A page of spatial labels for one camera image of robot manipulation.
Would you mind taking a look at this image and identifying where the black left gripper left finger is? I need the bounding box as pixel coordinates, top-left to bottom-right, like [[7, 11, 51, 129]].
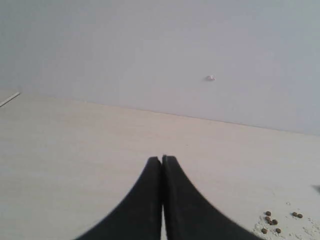
[[79, 157, 162, 240]]

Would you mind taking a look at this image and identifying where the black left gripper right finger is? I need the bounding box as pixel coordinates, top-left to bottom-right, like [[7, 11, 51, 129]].
[[161, 155, 259, 240]]

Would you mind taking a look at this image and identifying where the pile of brown pellets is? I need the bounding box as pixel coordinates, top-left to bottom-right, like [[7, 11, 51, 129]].
[[254, 199, 320, 240]]

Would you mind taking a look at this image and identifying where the white strip at table edge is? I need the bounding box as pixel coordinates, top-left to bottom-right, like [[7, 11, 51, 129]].
[[0, 92, 21, 107]]

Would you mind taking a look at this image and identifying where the white wall plug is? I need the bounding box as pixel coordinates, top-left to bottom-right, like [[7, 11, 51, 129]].
[[205, 75, 216, 81]]

